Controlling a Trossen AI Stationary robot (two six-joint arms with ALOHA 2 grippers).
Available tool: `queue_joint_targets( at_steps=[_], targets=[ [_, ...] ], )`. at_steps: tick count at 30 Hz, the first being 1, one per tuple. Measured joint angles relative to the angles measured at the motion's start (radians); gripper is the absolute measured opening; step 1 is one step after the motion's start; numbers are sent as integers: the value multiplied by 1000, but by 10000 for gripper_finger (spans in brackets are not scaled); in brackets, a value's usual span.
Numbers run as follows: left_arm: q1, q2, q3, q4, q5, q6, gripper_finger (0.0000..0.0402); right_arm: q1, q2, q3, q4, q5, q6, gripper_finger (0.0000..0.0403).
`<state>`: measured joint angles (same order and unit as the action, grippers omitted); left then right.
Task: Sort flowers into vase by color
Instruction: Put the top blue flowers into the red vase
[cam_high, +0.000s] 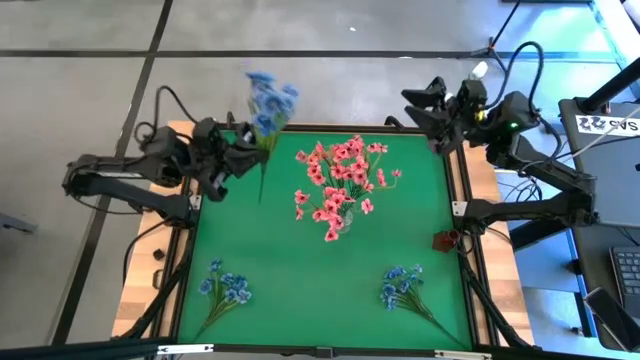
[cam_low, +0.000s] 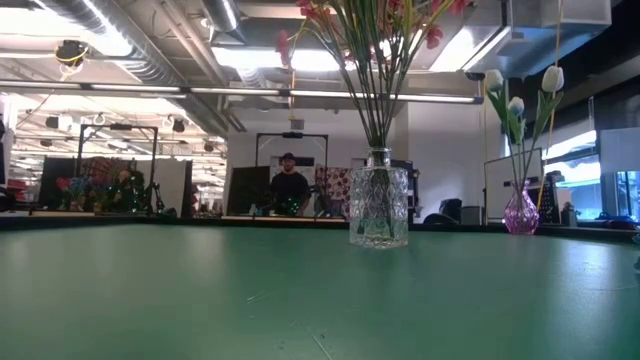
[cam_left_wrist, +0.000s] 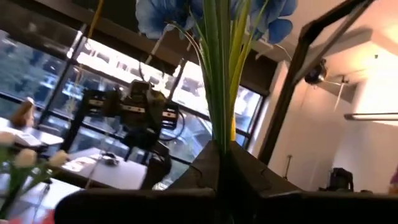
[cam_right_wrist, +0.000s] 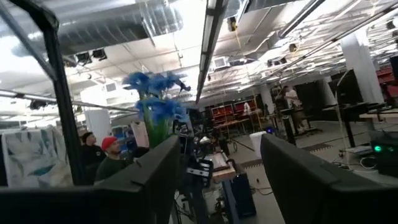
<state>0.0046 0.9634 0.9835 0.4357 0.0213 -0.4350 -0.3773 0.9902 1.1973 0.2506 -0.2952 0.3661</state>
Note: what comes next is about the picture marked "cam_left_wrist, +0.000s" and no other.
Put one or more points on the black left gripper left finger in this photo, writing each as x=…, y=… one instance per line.
x=202, y=174

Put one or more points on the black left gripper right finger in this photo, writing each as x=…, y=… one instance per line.
x=252, y=177

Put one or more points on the blue flower bunch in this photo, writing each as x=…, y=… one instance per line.
x=217, y=93

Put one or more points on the white tulip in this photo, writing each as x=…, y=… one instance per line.
x=59, y=158
x=26, y=158

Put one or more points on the computer mouse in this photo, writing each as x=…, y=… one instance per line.
x=110, y=159

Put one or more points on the grey desk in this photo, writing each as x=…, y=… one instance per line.
x=118, y=175

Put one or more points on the black bag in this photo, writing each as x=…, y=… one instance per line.
x=341, y=180

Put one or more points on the dark desk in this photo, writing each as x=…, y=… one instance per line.
x=46, y=140

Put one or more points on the ceiling light strip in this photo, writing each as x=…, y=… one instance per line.
x=373, y=116

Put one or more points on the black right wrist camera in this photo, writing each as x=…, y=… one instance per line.
x=141, y=88

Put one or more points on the black aluminium table frame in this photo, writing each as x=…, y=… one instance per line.
x=278, y=124

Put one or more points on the black overhead camera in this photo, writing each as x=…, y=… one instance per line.
x=315, y=74

